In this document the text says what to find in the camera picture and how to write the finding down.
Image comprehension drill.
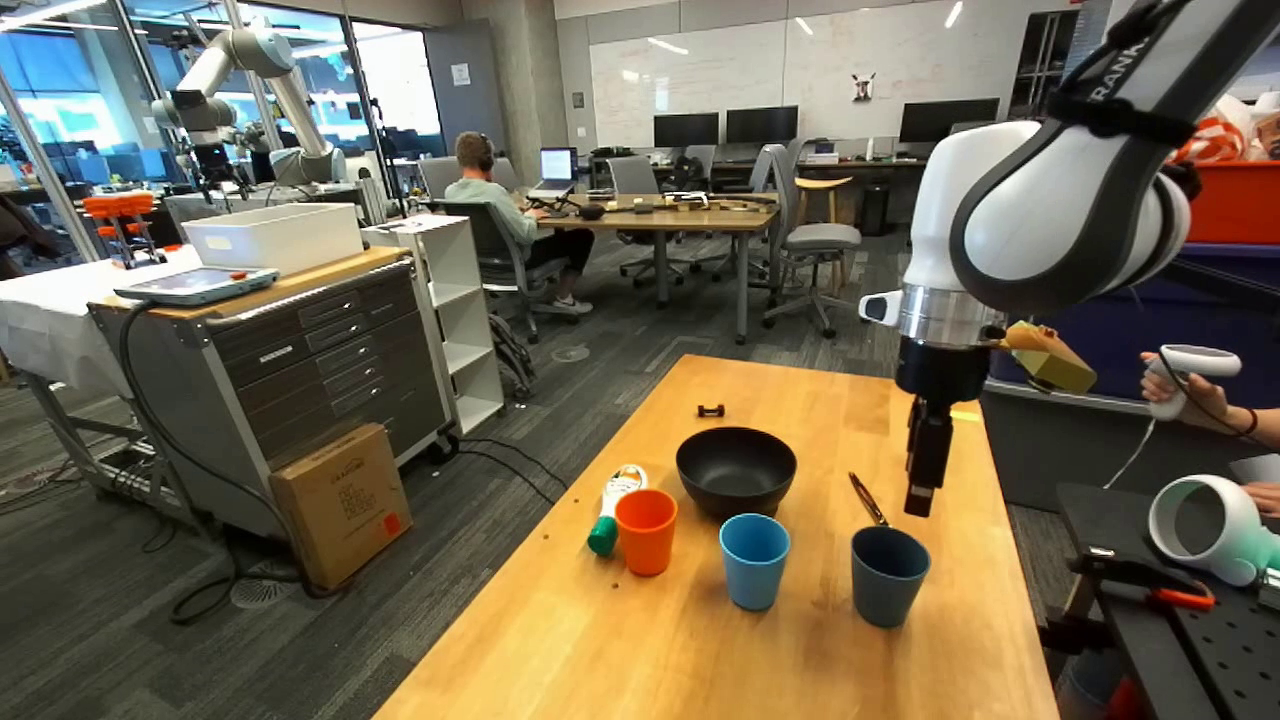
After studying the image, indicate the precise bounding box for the black bowl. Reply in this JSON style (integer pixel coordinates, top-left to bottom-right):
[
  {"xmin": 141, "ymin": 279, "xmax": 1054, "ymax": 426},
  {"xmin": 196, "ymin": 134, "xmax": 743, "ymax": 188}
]
[{"xmin": 673, "ymin": 426, "xmax": 800, "ymax": 523}]

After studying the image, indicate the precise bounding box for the white VR controller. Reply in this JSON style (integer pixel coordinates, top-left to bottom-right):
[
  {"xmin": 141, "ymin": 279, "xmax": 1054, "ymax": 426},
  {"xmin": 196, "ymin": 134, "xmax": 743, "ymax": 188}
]
[{"xmin": 1154, "ymin": 341, "xmax": 1249, "ymax": 394}]

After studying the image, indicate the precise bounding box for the operator forearm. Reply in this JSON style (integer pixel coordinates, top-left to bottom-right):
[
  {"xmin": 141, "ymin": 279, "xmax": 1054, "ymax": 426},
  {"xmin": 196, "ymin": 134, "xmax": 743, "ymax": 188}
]
[{"xmin": 1225, "ymin": 399, "xmax": 1280, "ymax": 451}]

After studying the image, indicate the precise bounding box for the wooden office table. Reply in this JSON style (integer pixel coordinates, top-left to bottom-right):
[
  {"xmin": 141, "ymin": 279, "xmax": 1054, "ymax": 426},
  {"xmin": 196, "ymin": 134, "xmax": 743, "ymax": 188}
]
[{"xmin": 533, "ymin": 188, "xmax": 781, "ymax": 349}]

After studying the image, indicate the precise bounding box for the white plastic bin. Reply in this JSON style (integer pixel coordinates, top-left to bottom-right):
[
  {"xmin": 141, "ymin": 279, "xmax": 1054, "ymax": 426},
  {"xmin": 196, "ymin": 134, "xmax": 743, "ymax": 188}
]
[{"xmin": 182, "ymin": 199, "xmax": 369, "ymax": 279}]

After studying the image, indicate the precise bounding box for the seated person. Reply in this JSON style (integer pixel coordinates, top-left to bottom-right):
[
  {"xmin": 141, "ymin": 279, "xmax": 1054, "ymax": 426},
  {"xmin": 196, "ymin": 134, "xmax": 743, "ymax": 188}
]
[{"xmin": 439, "ymin": 127, "xmax": 600, "ymax": 321}]

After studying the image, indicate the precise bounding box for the white bottle green cap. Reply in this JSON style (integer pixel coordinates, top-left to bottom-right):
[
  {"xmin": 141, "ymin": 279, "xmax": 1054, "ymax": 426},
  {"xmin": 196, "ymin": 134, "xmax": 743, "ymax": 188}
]
[{"xmin": 583, "ymin": 461, "xmax": 651, "ymax": 561}]

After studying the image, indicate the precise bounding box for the operator hand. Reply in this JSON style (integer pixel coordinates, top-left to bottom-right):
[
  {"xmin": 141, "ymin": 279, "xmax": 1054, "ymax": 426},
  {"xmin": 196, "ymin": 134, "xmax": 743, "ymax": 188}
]
[{"xmin": 1137, "ymin": 349, "xmax": 1238, "ymax": 433}]

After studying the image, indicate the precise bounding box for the light blue cup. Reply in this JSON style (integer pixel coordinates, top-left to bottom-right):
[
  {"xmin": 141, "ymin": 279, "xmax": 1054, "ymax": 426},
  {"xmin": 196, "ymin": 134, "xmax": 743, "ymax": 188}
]
[{"xmin": 717, "ymin": 509, "xmax": 796, "ymax": 616}]

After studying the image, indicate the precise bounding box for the white covered table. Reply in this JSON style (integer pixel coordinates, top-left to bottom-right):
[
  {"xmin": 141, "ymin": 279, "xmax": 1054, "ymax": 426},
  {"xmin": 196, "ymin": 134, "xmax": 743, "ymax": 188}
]
[{"xmin": 0, "ymin": 244, "xmax": 205, "ymax": 523}]

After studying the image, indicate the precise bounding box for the white shelf unit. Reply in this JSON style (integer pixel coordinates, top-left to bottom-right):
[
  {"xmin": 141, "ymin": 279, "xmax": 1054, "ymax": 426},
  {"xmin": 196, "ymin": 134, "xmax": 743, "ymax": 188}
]
[{"xmin": 386, "ymin": 212, "xmax": 512, "ymax": 441}]

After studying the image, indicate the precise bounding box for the white orange plastic bag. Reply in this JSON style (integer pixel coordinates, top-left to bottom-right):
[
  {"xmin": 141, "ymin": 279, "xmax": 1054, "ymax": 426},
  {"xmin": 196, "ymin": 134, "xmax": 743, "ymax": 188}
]
[{"xmin": 1173, "ymin": 91, "xmax": 1280, "ymax": 174}]

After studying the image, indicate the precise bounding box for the black monitor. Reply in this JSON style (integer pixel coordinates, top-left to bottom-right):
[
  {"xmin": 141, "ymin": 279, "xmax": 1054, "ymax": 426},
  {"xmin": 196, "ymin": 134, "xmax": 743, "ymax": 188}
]
[
  {"xmin": 651, "ymin": 110, "xmax": 725, "ymax": 154},
  {"xmin": 722, "ymin": 106, "xmax": 800, "ymax": 149},
  {"xmin": 896, "ymin": 96, "xmax": 1004, "ymax": 142}
]

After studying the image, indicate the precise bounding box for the orange cup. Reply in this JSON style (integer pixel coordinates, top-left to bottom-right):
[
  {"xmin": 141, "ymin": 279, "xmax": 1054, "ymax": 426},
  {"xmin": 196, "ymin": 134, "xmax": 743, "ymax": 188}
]
[{"xmin": 611, "ymin": 486, "xmax": 680, "ymax": 579}]

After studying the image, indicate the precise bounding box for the black perforated workbench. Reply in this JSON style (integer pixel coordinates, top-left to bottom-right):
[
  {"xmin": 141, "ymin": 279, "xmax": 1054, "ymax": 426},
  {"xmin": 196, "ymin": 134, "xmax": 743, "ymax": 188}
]
[{"xmin": 1057, "ymin": 481, "xmax": 1280, "ymax": 720}]

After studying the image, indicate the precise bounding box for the yellow wrist camera block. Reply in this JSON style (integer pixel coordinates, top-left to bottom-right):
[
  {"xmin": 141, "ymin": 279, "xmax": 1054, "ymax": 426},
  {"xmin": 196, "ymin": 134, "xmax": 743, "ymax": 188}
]
[{"xmin": 1002, "ymin": 315, "xmax": 1099, "ymax": 397}]

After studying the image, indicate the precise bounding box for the black floor cable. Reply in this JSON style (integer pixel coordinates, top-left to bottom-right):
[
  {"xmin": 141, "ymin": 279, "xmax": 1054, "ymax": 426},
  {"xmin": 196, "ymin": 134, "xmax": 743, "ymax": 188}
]
[{"xmin": 115, "ymin": 302, "xmax": 312, "ymax": 631}]

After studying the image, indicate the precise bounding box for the grey tablet device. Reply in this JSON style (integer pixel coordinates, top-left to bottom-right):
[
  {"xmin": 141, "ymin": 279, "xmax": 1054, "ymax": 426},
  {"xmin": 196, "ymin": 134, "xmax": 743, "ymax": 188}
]
[{"xmin": 114, "ymin": 260, "xmax": 286, "ymax": 312}]

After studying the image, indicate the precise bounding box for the large wall whiteboard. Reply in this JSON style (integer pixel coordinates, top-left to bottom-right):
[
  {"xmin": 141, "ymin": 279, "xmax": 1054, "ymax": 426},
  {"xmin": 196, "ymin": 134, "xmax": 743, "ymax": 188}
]
[{"xmin": 589, "ymin": 5, "xmax": 1032, "ymax": 154}]

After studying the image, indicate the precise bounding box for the black office chair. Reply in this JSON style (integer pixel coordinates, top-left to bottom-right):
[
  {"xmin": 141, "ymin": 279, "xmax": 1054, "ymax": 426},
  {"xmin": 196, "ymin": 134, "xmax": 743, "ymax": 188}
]
[{"xmin": 438, "ymin": 198, "xmax": 546, "ymax": 345}]

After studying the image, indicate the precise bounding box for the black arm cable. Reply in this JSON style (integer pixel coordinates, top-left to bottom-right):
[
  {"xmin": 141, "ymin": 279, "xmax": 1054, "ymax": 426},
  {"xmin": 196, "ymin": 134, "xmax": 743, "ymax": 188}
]
[{"xmin": 950, "ymin": 0, "xmax": 1280, "ymax": 325}]

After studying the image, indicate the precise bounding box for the orange machine part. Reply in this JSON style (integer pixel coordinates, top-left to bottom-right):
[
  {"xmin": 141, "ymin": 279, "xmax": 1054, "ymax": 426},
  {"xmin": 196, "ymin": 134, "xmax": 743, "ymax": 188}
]
[{"xmin": 76, "ymin": 188, "xmax": 166, "ymax": 251}]

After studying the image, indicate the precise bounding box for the open laptop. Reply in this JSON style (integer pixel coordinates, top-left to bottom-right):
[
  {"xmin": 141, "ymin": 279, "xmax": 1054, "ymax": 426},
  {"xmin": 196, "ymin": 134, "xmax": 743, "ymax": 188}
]
[{"xmin": 538, "ymin": 146, "xmax": 580, "ymax": 194}]

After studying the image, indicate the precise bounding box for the cardboard box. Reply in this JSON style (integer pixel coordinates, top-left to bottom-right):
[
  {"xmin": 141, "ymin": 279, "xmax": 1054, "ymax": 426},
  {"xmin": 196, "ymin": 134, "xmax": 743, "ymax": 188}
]
[{"xmin": 269, "ymin": 420, "xmax": 415, "ymax": 602}]

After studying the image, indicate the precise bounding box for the grey office chair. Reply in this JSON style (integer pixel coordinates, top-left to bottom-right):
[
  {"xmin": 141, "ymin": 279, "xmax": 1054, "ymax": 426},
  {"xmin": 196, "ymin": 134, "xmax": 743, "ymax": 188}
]
[{"xmin": 759, "ymin": 142, "xmax": 869, "ymax": 341}]

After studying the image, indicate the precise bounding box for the orange bin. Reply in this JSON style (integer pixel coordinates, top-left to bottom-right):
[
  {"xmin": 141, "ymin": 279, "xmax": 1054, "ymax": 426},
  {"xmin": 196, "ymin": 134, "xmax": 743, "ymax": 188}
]
[{"xmin": 1183, "ymin": 157, "xmax": 1280, "ymax": 251}]

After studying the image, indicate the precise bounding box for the grey tote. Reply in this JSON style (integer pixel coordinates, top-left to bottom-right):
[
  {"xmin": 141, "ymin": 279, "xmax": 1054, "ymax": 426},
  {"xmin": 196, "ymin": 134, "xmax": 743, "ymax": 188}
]
[{"xmin": 981, "ymin": 378, "xmax": 1280, "ymax": 515}]

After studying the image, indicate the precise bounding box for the grey drawer cabinet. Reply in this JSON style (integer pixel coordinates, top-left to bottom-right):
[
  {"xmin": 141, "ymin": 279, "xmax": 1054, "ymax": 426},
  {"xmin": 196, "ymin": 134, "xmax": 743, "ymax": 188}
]
[{"xmin": 87, "ymin": 244, "xmax": 458, "ymax": 544}]

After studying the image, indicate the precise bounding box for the white mug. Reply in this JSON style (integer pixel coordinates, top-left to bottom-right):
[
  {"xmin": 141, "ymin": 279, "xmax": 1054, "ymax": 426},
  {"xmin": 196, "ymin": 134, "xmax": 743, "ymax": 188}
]
[{"xmin": 1146, "ymin": 472, "xmax": 1271, "ymax": 594}]

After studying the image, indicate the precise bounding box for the orange handled tool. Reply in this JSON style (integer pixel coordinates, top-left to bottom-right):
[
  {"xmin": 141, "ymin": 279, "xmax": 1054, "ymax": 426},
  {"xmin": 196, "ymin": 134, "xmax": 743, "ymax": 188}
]
[{"xmin": 1065, "ymin": 550, "xmax": 1220, "ymax": 616}]

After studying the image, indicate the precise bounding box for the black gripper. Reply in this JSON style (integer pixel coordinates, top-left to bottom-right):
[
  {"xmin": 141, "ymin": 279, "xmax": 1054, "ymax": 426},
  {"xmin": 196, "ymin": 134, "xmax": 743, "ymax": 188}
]
[{"xmin": 892, "ymin": 334, "xmax": 995, "ymax": 521}]

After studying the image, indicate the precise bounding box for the blue bin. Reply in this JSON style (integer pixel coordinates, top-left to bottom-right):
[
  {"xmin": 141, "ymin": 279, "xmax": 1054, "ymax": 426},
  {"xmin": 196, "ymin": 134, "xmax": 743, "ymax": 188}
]
[{"xmin": 993, "ymin": 244, "xmax": 1280, "ymax": 405}]

